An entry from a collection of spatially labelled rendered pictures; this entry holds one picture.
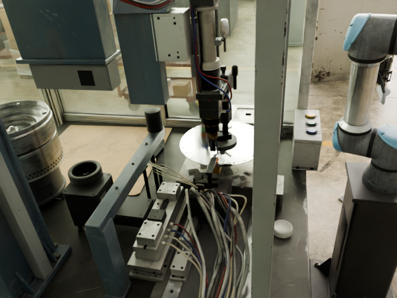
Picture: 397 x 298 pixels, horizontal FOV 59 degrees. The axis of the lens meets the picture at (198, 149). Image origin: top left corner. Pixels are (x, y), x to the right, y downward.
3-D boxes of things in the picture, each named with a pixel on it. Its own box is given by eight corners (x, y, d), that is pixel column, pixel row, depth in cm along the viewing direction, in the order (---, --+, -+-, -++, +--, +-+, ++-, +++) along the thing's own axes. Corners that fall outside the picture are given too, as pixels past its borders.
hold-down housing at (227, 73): (220, 117, 124) (218, 62, 113) (234, 119, 122) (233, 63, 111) (215, 125, 120) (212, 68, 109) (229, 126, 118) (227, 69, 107)
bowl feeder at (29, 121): (29, 168, 164) (0, 98, 145) (88, 174, 157) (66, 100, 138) (-19, 213, 139) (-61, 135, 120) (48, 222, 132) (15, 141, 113)
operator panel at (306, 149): (292, 136, 172) (294, 109, 164) (315, 137, 170) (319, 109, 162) (291, 169, 149) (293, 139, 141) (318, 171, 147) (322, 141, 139)
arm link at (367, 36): (368, 164, 133) (399, 23, 98) (328, 155, 140) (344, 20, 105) (374, 145, 140) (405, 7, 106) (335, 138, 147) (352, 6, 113)
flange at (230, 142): (240, 145, 130) (240, 140, 129) (212, 151, 129) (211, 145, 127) (231, 132, 140) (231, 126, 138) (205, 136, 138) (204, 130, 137)
